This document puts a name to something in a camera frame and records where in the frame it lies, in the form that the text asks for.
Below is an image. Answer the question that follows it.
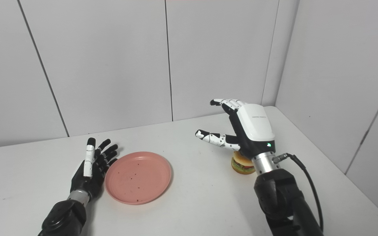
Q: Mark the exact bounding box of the toy hamburger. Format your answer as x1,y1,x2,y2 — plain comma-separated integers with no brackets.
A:
231,151,256,175

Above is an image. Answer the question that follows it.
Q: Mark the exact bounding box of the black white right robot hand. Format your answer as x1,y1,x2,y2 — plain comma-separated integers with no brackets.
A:
195,99,276,160

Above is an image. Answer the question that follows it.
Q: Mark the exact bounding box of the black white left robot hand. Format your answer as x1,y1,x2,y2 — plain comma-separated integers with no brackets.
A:
70,137,119,201

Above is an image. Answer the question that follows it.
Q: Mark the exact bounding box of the pink round plate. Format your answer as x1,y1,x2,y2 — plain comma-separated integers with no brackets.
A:
105,151,172,205

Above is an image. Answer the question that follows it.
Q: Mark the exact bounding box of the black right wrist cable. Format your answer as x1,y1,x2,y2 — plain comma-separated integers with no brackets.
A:
273,153,324,232

